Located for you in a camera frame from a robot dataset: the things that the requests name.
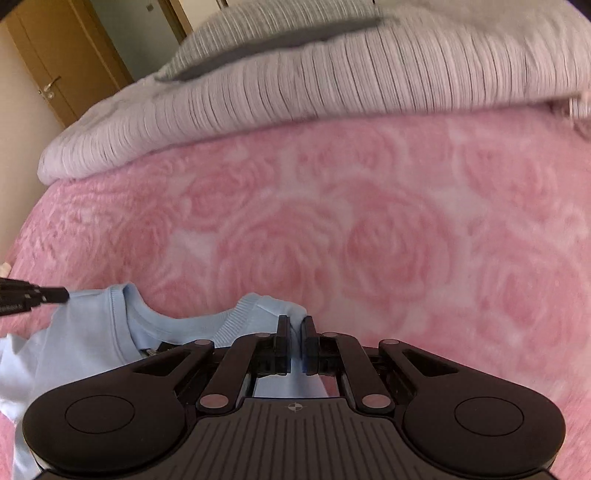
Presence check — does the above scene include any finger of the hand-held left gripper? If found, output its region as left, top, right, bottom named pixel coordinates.
left=0, top=276, right=70, bottom=318

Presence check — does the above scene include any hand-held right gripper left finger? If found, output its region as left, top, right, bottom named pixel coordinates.
left=131, top=316, right=293, bottom=414

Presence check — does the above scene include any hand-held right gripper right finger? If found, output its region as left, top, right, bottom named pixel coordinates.
left=300, top=316, right=460, bottom=414

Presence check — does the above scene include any light blue shirt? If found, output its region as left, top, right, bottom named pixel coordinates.
left=0, top=282, right=328, bottom=480

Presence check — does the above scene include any pink floral blanket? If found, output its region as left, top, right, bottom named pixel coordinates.
left=0, top=108, right=591, bottom=480

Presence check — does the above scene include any wooden door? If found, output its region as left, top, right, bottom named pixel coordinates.
left=0, top=0, right=134, bottom=130

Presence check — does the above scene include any pale ribbed quilt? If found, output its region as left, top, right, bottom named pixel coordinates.
left=37, top=0, right=591, bottom=185

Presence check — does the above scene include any grey striped pillow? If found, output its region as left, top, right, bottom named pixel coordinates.
left=154, top=0, right=386, bottom=84

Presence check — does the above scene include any metal door handle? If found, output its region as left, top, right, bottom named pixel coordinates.
left=38, top=76, right=63, bottom=100

